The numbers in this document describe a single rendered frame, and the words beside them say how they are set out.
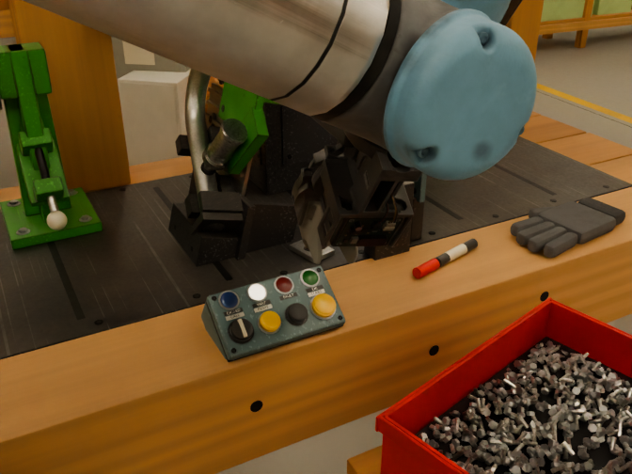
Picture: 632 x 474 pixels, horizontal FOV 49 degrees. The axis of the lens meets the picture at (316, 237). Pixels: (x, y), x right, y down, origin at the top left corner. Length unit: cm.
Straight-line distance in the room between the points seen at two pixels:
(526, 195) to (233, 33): 99
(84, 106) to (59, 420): 64
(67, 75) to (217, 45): 96
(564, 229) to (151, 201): 66
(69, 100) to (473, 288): 73
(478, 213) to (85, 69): 69
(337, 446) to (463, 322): 107
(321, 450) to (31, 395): 126
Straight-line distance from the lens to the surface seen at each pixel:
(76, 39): 122
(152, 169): 136
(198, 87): 104
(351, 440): 198
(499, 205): 117
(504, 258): 101
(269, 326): 78
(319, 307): 81
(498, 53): 31
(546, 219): 110
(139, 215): 113
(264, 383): 81
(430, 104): 30
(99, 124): 126
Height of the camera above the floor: 138
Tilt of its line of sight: 28 degrees down
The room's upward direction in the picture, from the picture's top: straight up
